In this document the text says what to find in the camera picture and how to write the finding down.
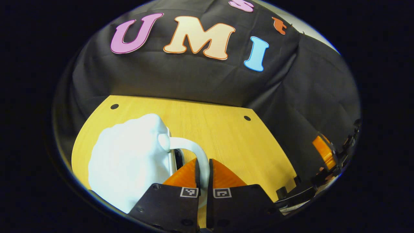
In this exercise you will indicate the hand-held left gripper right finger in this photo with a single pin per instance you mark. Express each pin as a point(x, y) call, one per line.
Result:
point(210, 176)

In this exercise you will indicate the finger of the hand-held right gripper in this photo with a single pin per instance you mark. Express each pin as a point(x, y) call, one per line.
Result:
point(323, 150)

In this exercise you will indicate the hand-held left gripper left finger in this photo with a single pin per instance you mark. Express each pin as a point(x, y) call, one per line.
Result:
point(197, 176)

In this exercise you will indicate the black backdrop cloth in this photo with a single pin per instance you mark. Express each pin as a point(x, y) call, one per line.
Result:
point(200, 77)

